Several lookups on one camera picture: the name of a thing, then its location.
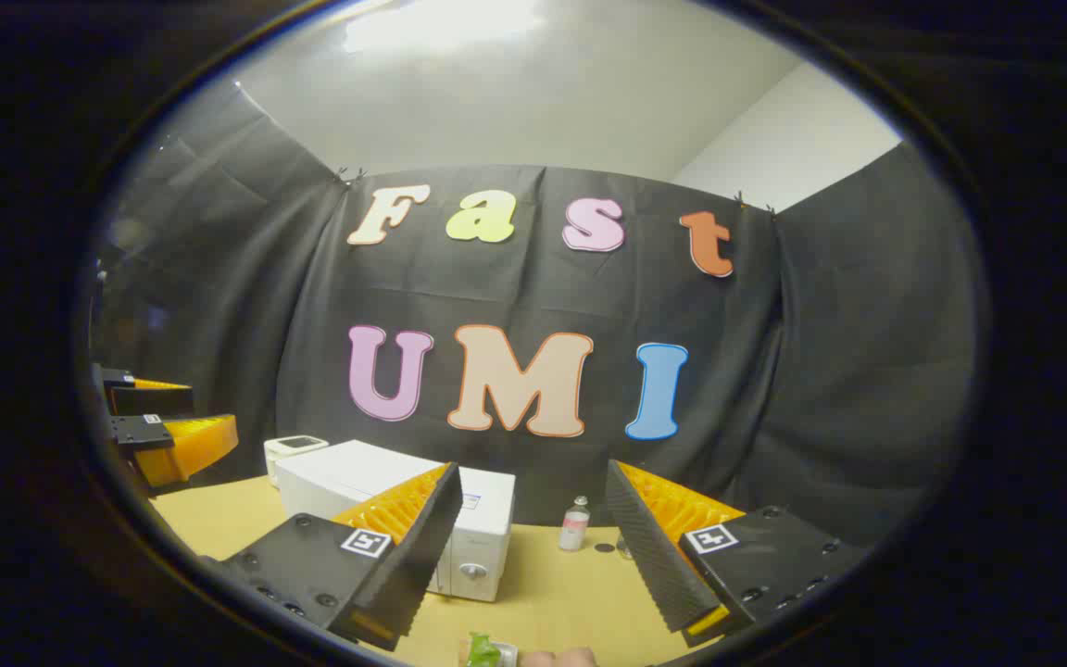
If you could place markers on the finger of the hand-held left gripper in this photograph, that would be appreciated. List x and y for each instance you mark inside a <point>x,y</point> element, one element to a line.
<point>182,449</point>
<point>149,398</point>

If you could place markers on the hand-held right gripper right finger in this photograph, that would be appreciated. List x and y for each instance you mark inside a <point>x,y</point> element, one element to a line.
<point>649,556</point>

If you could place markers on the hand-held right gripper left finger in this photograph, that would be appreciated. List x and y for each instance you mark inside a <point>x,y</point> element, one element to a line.
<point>422,556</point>

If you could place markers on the white microwave oven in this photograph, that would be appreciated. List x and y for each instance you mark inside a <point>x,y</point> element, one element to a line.
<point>348,472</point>

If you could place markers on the small clear bottle pink label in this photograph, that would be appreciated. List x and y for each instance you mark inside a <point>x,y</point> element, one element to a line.
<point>574,530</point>

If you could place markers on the white toaster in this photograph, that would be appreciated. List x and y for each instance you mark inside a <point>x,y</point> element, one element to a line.
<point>293,449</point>

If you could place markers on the white rectangular tray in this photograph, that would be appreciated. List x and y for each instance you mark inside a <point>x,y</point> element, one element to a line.
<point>509,654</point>

